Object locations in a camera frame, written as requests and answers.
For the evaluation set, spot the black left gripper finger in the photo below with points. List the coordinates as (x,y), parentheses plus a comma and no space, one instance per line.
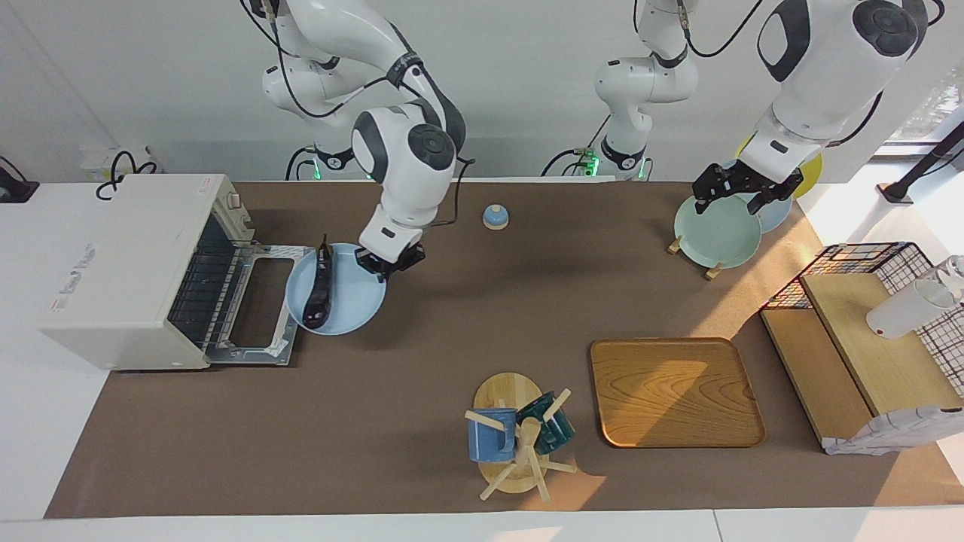
(701,206)
(755,207)

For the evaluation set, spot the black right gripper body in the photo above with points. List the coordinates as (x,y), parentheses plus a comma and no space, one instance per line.
(392,262)

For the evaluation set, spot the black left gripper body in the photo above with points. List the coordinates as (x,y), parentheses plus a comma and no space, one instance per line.
(742,179)

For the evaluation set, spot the light blue round plate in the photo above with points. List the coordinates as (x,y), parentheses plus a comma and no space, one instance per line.
(354,301)

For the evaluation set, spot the dark purple eggplant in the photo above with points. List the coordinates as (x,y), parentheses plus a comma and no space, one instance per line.
(320,290)

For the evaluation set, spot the toaster oven glass door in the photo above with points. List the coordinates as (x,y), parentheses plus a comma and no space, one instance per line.
(260,354)

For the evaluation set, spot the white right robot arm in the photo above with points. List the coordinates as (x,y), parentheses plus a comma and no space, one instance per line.
(407,150)

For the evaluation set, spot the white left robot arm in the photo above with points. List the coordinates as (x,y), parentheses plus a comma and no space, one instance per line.
(821,83)

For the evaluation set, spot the cream toaster oven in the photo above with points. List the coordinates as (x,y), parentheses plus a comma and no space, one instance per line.
(128,271)

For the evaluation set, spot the pale blue racked plate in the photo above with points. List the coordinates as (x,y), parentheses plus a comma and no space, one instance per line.
(777,214)

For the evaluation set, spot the pale green plate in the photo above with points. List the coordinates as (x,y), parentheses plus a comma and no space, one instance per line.
(715,233)

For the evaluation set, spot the yellow plate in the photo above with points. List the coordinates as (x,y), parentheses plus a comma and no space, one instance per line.
(809,177)

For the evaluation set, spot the wooden plate rack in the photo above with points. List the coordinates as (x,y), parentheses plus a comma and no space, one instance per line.
(712,272)

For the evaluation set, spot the small blue lidded jar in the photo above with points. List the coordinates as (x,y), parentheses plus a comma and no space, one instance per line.
(495,217)

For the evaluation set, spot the brown table mat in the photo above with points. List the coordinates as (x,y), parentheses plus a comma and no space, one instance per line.
(376,421)

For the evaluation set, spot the wooden mug tree stand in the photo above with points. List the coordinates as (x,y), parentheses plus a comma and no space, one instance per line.
(508,391)

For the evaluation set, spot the black lamp stand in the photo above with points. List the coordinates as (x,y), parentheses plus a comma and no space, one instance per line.
(919,169)

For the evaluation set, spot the white cup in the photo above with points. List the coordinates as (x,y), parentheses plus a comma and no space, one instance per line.
(904,312)

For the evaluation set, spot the wooden serving tray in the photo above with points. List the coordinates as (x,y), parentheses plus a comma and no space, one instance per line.
(678,391)

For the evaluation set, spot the blue mug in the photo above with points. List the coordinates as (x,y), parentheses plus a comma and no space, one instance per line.
(489,436)

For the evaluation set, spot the clear glass cup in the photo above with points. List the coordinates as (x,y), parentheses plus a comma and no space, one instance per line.
(955,267)

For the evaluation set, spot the dark green mug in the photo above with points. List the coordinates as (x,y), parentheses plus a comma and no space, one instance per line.
(553,429)

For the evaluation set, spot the black device on table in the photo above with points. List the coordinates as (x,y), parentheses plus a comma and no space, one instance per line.
(15,188)

